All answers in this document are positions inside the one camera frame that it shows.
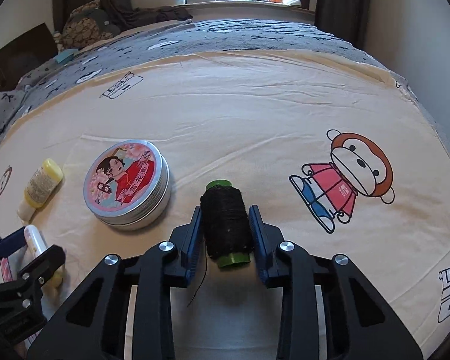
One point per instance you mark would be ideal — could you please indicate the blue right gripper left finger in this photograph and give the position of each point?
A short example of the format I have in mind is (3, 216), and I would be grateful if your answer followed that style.
(191, 247)

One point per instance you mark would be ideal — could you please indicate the teal small book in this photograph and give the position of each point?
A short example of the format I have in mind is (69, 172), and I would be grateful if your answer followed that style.
(65, 56)

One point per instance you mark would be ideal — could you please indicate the dark wooden headboard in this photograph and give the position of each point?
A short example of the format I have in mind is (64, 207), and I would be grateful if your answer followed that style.
(25, 53)

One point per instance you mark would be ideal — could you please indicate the brown patterned pillow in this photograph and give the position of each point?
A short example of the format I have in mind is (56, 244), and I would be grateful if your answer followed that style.
(86, 25)

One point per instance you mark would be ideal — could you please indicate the dark curtain right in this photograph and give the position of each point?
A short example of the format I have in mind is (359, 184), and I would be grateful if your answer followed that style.
(345, 19)

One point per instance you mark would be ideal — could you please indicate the grey patterned duvet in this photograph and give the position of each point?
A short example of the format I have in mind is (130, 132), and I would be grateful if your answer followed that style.
(172, 41)

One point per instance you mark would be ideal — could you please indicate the round silver tin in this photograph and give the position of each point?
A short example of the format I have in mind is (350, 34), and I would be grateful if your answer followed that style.
(128, 186)

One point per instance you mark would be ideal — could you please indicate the dark curtain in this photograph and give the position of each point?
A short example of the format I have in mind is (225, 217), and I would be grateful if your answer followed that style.
(345, 19)
(121, 13)

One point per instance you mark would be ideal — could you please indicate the black thread spool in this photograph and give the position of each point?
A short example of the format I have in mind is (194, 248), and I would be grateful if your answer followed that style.
(226, 233)

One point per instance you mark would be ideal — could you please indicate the dark curtain left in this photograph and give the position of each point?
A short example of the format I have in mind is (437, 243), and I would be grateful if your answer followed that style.
(121, 13)

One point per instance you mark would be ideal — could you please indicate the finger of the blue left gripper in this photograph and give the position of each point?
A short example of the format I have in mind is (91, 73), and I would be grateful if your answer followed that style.
(43, 268)
(12, 243)

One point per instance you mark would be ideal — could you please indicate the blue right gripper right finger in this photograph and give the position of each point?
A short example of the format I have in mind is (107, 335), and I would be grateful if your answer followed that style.
(262, 247)

